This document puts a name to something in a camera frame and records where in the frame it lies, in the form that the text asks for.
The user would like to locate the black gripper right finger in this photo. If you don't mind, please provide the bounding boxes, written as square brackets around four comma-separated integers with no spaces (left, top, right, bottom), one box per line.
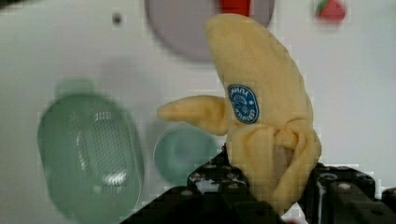
[300,162,396,224]

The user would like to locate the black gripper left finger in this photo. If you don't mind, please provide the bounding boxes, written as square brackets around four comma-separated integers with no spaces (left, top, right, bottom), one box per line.
[121,147,282,224]

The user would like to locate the yellow plush banana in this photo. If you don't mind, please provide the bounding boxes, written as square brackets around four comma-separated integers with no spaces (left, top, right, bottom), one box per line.
[157,14,321,214]

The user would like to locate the green mug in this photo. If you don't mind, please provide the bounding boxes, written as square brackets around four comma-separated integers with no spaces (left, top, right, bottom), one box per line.
[153,126,218,186]

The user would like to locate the green perforated colander basket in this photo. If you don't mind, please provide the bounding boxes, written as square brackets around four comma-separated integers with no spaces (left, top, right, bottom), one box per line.
[37,79,144,224]

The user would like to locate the grey round plate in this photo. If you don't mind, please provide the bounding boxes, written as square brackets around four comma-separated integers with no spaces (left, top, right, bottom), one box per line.
[144,0,276,62]

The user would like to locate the pink strawberry toy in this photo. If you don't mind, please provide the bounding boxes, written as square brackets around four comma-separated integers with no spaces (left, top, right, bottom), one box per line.
[315,0,346,22]

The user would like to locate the red ketchup bottle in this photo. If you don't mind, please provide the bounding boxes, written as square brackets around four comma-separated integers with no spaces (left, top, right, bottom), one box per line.
[218,0,250,17]

